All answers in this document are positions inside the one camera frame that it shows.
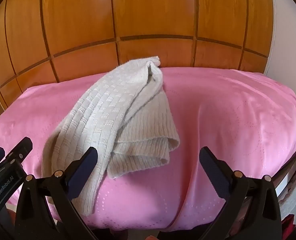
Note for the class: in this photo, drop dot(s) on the white knit sweater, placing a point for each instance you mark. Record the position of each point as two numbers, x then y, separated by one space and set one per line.
108 110

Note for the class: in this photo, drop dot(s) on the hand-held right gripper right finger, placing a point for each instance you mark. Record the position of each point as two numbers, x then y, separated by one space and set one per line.
212 167

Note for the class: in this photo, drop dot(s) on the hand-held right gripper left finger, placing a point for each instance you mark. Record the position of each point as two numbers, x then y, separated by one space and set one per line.
84 166

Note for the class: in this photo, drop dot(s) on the white knitted cloth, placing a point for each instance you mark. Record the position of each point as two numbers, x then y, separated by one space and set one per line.
292 197

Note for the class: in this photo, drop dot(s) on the red cloth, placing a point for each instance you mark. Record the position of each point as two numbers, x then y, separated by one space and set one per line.
289 226

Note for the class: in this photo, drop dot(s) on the pink blanket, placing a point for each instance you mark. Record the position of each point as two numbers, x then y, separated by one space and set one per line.
225 120

